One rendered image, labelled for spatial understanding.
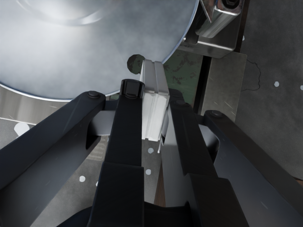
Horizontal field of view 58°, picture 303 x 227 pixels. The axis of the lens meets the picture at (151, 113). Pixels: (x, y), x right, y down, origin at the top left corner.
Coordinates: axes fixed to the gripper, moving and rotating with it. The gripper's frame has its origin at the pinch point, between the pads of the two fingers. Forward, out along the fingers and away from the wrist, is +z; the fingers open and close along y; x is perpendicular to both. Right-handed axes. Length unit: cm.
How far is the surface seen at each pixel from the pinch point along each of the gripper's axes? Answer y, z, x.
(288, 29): 60, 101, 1
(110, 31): -4.4, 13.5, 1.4
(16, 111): -12.6, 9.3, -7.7
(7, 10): -15.2, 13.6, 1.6
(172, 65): 4.8, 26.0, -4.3
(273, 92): 58, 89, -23
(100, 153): -7, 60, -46
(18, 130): -16.8, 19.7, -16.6
